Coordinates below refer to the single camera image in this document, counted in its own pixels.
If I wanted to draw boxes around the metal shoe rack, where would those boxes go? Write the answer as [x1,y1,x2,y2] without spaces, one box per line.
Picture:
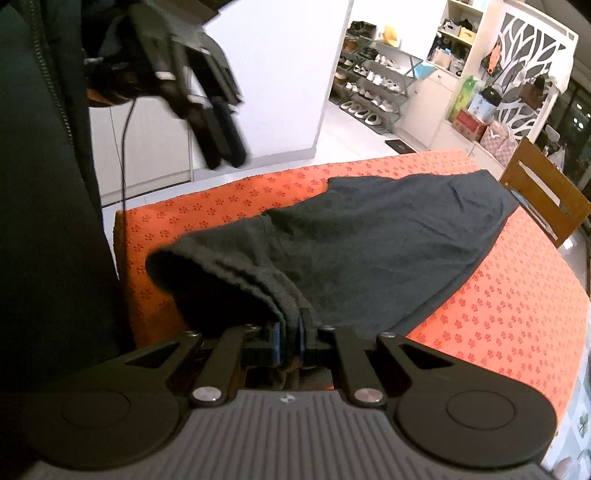
[329,21,435,134]

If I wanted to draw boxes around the black floor mat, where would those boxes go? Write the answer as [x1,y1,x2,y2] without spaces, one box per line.
[385,139,416,155]

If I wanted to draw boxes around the orange floral table mat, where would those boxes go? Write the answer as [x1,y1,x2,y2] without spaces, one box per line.
[113,153,590,416]

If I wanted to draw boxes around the dark grey sweatpants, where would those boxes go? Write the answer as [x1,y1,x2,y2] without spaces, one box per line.
[145,170,518,339]

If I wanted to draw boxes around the white storage cabinet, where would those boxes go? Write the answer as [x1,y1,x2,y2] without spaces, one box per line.
[396,1,505,150]

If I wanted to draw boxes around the wooden chair by basket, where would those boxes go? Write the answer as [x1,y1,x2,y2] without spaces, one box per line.
[500,138,590,248]

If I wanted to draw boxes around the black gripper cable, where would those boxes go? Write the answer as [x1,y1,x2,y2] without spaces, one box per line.
[119,96,139,218]

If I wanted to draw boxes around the dark jacket of person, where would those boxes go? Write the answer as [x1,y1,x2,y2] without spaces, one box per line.
[1,1,135,479]

